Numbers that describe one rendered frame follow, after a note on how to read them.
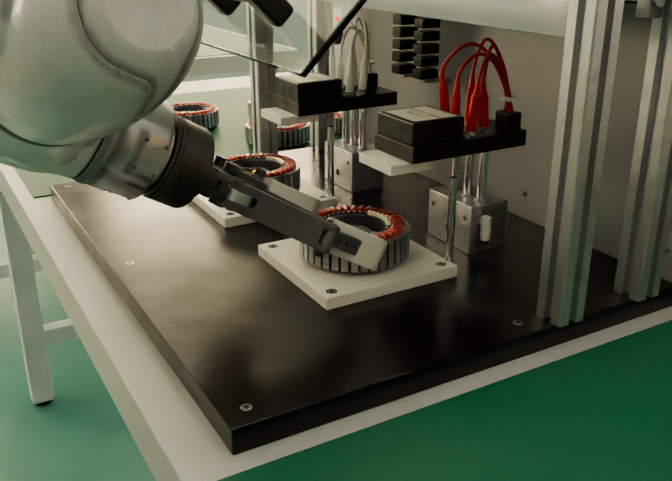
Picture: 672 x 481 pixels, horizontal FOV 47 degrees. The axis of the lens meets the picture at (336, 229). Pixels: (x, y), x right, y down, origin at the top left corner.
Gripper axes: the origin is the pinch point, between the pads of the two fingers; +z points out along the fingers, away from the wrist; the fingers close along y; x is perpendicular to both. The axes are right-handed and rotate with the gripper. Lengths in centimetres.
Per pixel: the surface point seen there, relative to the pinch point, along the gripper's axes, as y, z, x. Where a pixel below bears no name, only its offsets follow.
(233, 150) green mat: -55, 13, 0
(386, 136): -1.7, 1.7, 10.6
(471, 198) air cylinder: 1.1, 13.5, 8.8
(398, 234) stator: 4.4, 3.9, 2.3
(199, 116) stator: -70, 10, 2
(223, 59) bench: -158, 46, 17
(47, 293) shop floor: -180, 34, -75
